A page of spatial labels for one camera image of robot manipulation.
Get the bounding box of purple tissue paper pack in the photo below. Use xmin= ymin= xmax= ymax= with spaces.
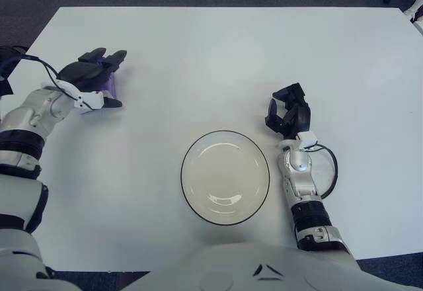
xmin=98 ymin=59 xmax=119 ymax=97

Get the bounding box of black bag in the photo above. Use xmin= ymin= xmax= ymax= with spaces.
xmin=0 ymin=46 xmax=29 ymax=73

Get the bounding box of person leg with white sock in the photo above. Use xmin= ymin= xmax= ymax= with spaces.
xmin=403 ymin=0 xmax=423 ymax=24

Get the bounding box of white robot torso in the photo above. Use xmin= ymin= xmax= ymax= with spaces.
xmin=122 ymin=241 xmax=423 ymax=291

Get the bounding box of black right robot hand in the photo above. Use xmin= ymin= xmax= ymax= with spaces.
xmin=265 ymin=81 xmax=317 ymax=149

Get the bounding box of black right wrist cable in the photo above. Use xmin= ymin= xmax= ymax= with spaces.
xmin=307 ymin=144 xmax=338 ymax=200

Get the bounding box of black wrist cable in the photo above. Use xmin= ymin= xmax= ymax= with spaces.
xmin=0 ymin=54 xmax=83 ymax=102
xmin=307 ymin=144 xmax=338 ymax=200

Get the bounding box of white plate with black rim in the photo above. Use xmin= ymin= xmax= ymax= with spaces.
xmin=180 ymin=130 xmax=270 ymax=226

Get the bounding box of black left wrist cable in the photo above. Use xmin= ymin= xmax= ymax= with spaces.
xmin=0 ymin=54 xmax=83 ymax=102

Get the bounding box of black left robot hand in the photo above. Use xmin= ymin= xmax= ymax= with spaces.
xmin=54 ymin=48 xmax=128 ymax=110

